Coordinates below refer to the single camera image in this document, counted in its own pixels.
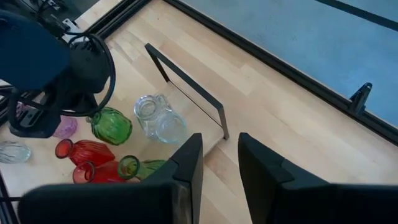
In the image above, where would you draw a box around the clear patterned square vase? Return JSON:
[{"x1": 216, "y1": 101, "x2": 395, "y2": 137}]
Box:
[{"x1": 133, "y1": 93, "x2": 174, "y2": 133}]

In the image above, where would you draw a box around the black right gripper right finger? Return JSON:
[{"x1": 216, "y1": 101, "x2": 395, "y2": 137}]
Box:
[{"x1": 239, "y1": 133, "x2": 398, "y2": 224}]

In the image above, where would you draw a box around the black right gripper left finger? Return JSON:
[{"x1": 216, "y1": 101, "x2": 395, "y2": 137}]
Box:
[{"x1": 17, "y1": 133, "x2": 203, "y2": 224}]

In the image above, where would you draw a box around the red round glass vase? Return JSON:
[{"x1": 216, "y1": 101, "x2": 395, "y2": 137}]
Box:
[{"x1": 55, "y1": 138, "x2": 116, "y2": 167}]

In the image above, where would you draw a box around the red tall ribbed vase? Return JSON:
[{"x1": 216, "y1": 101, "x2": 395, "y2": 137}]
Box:
[{"x1": 72, "y1": 161, "x2": 129, "y2": 185}]

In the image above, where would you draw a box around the pink diamond-pattern tall vase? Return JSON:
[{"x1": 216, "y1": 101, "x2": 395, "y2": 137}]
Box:
[{"x1": 52, "y1": 115, "x2": 78, "y2": 139}]

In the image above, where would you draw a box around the wooden shelf black metal frame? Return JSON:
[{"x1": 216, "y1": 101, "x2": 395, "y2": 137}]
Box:
[{"x1": 0, "y1": 42, "x2": 230, "y2": 187}]

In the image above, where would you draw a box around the clear tall bottle vase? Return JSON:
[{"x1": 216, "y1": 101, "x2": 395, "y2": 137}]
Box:
[{"x1": 145, "y1": 110, "x2": 189, "y2": 146}]

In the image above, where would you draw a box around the clear small ribbed vase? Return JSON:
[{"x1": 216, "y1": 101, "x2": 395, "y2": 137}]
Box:
[{"x1": 0, "y1": 141, "x2": 32, "y2": 165}]

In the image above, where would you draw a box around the green round ribbed vase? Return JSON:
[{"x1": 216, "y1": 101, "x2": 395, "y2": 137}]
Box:
[{"x1": 89, "y1": 106, "x2": 134, "y2": 146}]

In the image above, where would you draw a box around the black aluminium rig frame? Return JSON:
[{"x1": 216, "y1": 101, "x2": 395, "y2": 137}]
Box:
[{"x1": 83, "y1": 0, "x2": 398, "y2": 146}]

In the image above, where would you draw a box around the green slender twisted vase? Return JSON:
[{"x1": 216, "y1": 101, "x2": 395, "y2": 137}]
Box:
[{"x1": 117, "y1": 154, "x2": 168, "y2": 182}]

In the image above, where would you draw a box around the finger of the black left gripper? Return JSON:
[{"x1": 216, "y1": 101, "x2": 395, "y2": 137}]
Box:
[{"x1": 9, "y1": 96, "x2": 62, "y2": 139}]

